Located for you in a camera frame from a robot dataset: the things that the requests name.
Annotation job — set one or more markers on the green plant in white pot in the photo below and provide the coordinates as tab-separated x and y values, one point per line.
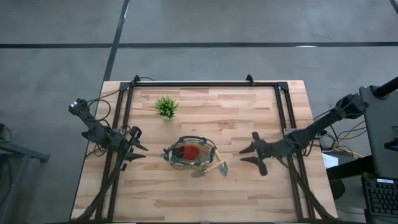
167	107

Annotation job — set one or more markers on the grey metal stand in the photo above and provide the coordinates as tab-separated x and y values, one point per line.
28	154

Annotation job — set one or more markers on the white paper sheet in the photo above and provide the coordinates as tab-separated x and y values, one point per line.
330	161

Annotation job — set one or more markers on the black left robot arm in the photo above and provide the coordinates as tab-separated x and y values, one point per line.
93	127

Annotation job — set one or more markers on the black aluminium table frame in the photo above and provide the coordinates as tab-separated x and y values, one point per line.
202	84

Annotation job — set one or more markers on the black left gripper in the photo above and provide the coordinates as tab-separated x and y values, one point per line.
121	144

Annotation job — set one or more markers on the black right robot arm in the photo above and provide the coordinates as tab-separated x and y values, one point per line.
311	127

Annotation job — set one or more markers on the cream and green gardening bag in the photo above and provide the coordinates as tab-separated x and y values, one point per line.
206	152

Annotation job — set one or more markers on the large grey monitor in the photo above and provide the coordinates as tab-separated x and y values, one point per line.
379	130

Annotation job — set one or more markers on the black desk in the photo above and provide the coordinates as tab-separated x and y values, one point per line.
348	169

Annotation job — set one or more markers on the black keyboard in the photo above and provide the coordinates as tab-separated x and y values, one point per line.
381	196

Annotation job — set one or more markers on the red rounded object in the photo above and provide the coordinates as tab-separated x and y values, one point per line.
191	152

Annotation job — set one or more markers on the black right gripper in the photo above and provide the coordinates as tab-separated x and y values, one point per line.
273	148

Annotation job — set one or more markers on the black vertical pole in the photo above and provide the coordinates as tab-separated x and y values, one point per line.
385	87

